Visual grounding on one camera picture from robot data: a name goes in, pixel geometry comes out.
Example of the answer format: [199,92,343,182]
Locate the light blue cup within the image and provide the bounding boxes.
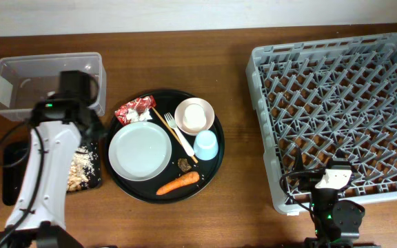
[193,130,218,161]

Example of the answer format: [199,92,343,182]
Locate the clear plastic bin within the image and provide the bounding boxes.
[0,52,107,121]

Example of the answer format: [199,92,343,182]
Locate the red crumpled snack wrapper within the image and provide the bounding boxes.
[114,95,156,126]

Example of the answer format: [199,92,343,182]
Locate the rice and peanut leftovers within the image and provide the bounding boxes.
[67,145,101,193]

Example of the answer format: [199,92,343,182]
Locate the black rectangular tray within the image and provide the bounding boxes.
[2,141,101,206]

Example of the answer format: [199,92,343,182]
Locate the round black serving tray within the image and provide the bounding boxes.
[103,89,225,204]

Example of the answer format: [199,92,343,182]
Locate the grey dishwasher rack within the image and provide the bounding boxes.
[246,32,397,215]

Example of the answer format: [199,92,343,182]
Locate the orange carrot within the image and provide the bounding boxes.
[156,172,200,196]

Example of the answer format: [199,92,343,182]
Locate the white plastic fork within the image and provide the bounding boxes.
[164,113,194,157]

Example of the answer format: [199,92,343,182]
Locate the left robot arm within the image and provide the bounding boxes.
[0,70,106,247]

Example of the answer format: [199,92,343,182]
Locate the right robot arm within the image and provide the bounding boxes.
[292,149,365,247]

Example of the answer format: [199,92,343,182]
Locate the grey dinner plate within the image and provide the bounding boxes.
[108,122,172,182]

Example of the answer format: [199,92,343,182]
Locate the wooden chopstick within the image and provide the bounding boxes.
[151,107,198,163]

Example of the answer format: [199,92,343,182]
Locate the brown food scrap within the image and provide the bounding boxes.
[178,158,192,173]

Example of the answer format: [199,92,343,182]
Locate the pink bowl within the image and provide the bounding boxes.
[174,98,215,136]

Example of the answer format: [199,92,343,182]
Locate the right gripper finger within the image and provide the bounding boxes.
[293,147,304,172]
[329,149,353,169]

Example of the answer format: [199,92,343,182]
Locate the white cup in bowl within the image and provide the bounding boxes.
[183,104,207,130]

